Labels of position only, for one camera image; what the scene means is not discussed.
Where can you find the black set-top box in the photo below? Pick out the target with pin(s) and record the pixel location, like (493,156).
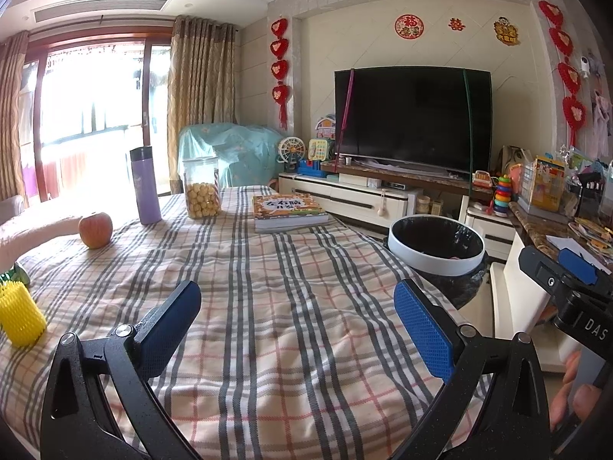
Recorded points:
(395,184)

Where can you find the clear cookie jar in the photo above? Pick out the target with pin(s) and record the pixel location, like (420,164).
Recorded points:
(203,191)

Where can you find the cartoon figure wall decal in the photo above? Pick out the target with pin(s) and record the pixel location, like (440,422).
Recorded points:
(506,31)

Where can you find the beige patterned curtain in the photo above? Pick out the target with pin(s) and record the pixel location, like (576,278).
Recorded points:
(12,115)
(201,81)

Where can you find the yellow foam fruit net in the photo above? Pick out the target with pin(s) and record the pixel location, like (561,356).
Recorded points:
(21,316)

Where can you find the cream lidded jar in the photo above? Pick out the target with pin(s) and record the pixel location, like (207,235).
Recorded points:
(422,206)

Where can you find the wooden grid toy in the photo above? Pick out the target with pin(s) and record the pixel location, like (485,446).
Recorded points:
(436,207)

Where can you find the white security camera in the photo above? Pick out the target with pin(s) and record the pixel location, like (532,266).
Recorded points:
(584,67)

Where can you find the red character wall decal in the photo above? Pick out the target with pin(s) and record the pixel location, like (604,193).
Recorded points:
(456,25)

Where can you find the ceiling air vent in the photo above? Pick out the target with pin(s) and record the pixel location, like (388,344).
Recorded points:
(100,9)

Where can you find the pink sofa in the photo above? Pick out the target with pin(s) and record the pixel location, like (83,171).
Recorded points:
(33,235)

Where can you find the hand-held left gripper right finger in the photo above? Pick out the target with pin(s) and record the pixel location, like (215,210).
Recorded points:
(426,330)

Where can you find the purple thermos bottle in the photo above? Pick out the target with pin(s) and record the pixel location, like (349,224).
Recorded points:
(146,187)

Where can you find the clear acrylic organizer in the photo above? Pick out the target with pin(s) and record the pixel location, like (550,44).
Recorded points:
(589,194)

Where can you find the glass balcony door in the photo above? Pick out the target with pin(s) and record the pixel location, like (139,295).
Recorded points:
(96,105)

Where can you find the toy cash register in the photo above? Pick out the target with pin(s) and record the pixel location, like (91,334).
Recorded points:
(482,180)

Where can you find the green patterned packet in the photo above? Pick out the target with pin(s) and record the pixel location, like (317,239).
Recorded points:
(17,275)

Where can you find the blue toy block set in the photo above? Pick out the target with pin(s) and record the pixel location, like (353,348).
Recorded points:
(313,168)

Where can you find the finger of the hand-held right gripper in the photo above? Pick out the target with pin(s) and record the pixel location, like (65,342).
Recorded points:
(577,263)
(546,273)

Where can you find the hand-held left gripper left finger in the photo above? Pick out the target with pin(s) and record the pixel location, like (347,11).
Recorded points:
(167,330)

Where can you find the white waste bin black liner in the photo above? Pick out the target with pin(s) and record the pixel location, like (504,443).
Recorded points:
(431,261)

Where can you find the white television cabinet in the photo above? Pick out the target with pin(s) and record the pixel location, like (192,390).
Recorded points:
(345,201)

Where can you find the person's right hand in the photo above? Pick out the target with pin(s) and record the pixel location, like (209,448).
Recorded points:
(574,405)

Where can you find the teal covered armchair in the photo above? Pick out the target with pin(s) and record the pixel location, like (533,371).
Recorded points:
(239,148)

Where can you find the white printed bag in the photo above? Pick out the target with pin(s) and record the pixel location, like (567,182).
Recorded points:
(515,160)

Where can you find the green toy phone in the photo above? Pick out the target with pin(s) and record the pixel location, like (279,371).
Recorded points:
(318,150)

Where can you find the yellow picture book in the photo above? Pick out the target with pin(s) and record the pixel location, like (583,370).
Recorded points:
(548,184)

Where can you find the plaid blanket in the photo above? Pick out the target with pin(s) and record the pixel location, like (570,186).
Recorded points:
(287,321)

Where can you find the white paper sheet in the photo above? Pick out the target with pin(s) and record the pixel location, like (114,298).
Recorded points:
(560,244)

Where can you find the apple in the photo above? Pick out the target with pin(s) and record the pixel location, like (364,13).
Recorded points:
(96,230)

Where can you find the red heart hanging decoration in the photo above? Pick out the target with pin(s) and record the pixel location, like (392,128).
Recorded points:
(280,72)
(570,76)

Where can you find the round red wall decal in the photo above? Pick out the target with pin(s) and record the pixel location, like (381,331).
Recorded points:
(408,26)

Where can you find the toy house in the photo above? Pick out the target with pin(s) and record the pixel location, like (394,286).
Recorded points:
(325,127)

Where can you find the black television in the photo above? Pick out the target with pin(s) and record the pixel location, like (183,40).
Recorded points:
(412,120)

